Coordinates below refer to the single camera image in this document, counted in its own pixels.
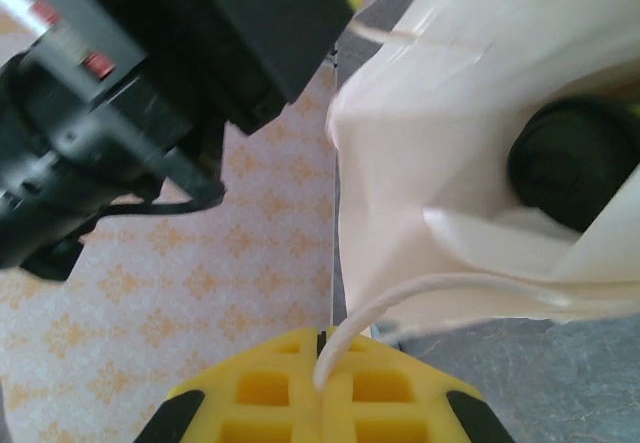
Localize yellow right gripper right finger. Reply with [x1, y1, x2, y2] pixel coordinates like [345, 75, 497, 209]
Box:
[322, 335, 516, 443]

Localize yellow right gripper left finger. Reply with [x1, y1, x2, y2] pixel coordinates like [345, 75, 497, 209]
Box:
[132, 327, 321, 443]

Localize printed paper takeout bag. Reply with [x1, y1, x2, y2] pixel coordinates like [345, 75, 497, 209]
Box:
[313, 0, 640, 394]

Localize black plastic cup lid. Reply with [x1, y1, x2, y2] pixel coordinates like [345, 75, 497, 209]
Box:
[507, 95, 640, 234]

